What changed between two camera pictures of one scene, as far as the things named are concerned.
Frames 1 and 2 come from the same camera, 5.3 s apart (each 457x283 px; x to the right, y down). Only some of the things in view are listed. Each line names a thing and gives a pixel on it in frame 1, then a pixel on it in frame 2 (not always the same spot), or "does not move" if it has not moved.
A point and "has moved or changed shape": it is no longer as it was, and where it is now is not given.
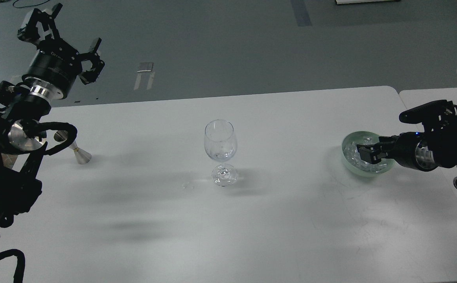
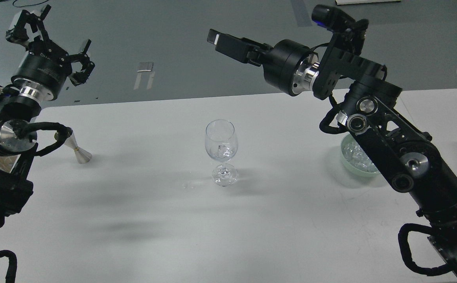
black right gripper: x=413 y=149 -> x=291 y=66
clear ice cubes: x=352 y=155 does not move
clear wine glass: x=221 y=141 does not move
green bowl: x=355 y=164 does not move
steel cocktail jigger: x=83 y=157 has moved or changed shape
